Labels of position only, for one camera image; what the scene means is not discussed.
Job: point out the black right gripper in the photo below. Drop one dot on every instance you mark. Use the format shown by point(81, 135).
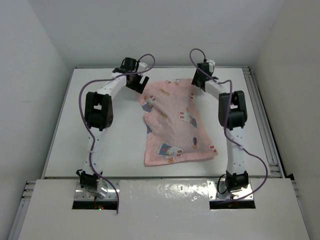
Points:
point(198, 78)

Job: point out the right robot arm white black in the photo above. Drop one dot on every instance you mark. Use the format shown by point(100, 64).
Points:
point(232, 116)

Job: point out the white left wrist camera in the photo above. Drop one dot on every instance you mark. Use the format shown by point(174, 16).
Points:
point(142, 66)

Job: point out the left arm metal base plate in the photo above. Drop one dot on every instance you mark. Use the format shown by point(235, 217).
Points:
point(103, 192)

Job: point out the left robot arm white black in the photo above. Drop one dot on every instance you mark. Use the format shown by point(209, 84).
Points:
point(96, 110)

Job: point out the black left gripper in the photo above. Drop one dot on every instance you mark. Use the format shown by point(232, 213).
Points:
point(138, 87)

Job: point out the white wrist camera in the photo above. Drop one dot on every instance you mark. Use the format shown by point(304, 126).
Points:
point(142, 66)
point(211, 62)

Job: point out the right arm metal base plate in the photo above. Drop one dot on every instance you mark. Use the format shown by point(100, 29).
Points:
point(244, 193)

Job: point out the white front cover board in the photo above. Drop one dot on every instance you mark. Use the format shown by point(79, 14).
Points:
point(163, 210)

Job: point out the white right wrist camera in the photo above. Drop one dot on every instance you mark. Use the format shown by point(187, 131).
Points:
point(211, 62)

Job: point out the pink bunny print pillowcase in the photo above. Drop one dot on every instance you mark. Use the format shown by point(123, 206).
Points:
point(175, 132)

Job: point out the aluminium frame rail right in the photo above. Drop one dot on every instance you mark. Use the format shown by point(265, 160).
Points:
point(269, 144)

